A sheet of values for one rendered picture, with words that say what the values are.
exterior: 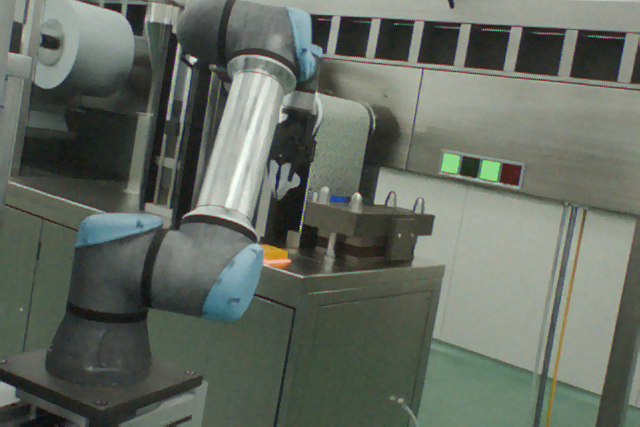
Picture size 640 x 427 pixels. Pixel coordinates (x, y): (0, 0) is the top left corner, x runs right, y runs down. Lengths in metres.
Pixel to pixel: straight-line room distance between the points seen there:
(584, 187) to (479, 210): 2.71
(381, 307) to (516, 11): 0.87
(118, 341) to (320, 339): 0.74
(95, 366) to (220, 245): 0.24
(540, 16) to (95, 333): 1.44
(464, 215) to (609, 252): 0.88
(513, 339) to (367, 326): 2.78
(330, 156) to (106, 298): 1.09
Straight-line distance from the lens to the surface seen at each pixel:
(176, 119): 2.24
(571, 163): 2.03
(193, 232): 1.10
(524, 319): 4.62
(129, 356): 1.14
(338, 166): 2.12
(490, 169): 2.10
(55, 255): 2.37
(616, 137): 2.00
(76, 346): 1.14
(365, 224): 1.92
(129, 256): 1.10
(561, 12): 2.11
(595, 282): 4.46
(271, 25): 1.25
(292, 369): 1.74
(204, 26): 1.28
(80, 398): 1.09
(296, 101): 1.75
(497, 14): 2.18
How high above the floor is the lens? 1.22
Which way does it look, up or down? 4 degrees down
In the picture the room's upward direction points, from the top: 10 degrees clockwise
